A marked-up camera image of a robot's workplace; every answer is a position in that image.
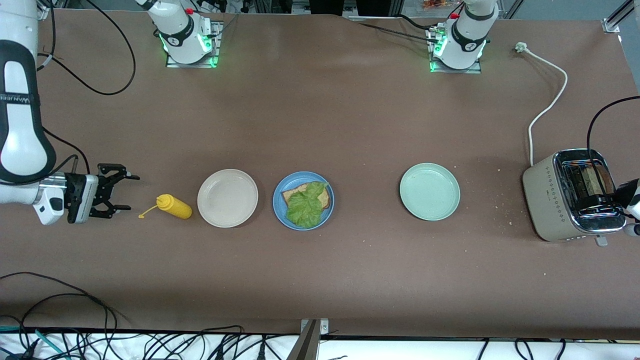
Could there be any white toaster power cord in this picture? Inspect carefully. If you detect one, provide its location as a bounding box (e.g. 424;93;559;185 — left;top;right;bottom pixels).
515;42;569;167

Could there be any yellow mustard squeeze bottle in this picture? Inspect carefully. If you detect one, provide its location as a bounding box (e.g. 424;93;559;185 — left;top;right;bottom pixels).
138;194;193;220

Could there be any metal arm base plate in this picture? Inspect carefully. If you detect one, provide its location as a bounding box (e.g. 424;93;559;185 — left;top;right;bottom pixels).
430;27;483;75
166;20;223;68

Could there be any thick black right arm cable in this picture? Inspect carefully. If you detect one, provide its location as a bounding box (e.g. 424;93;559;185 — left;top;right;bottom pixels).
42;127;91;176

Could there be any black looped cable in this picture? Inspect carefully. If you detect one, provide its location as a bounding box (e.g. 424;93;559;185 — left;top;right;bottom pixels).
0;272;119;346

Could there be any beige chrome toaster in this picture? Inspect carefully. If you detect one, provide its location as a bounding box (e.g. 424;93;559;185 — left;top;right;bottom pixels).
522;148;627;248

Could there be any black base power cable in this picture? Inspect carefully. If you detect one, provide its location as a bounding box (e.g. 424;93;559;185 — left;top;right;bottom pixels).
347;15;441;43

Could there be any pale green round plate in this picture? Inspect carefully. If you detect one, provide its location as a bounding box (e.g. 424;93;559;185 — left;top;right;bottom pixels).
399;162;461;222

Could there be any teal cable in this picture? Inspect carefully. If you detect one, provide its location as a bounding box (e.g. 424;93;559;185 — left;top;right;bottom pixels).
0;325;68;360

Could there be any green lettuce leaf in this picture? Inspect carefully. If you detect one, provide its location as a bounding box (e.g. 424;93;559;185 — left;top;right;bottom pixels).
285;181;329;229

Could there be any blue round plate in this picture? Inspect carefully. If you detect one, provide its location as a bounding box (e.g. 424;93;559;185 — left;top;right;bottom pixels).
272;171;335;231

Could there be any beige round plate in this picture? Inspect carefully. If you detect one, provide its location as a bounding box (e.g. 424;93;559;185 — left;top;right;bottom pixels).
197;168;259;229

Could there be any aluminium frame profile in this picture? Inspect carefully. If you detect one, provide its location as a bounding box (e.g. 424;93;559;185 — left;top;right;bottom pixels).
602;0;638;34

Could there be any black arched cable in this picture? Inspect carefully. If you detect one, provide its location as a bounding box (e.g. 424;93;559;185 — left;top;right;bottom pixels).
142;326;246;360

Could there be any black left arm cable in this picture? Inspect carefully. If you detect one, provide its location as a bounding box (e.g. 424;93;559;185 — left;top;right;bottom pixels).
587;96;640;218

